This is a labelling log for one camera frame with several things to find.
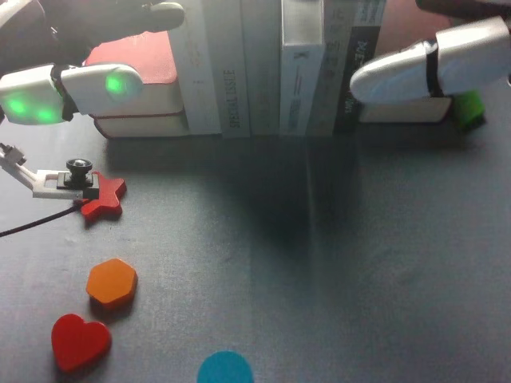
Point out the pale Special Issue book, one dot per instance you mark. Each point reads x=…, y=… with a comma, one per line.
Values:
x=235, y=52

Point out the grey table cloth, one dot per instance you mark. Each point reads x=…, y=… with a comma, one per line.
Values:
x=279, y=279

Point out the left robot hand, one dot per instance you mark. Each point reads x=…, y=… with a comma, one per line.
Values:
x=32, y=95

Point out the red wooden star block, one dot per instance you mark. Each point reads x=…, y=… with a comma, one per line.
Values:
x=108, y=199

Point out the plain grey book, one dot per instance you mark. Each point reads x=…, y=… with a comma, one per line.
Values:
x=263, y=80

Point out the orange wooden hexagon block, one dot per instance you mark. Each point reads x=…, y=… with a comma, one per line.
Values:
x=109, y=281

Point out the blue wooden disc block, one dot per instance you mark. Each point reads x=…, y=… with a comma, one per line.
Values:
x=225, y=369

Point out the red wooden heart block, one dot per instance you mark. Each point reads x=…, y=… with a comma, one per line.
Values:
x=78, y=341

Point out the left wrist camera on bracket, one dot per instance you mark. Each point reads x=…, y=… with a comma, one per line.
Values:
x=48, y=187

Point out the grey book with Chinese lettering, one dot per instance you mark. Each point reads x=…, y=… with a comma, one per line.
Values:
x=335, y=48

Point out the black book with pale lettering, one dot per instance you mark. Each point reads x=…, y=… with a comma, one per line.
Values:
x=361, y=44

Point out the green toy block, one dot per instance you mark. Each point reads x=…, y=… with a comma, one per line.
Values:
x=469, y=111

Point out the pale book with dark lettering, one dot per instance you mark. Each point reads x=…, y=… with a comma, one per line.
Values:
x=371, y=12

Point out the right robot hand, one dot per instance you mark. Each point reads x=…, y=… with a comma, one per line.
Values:
x=399, y=76

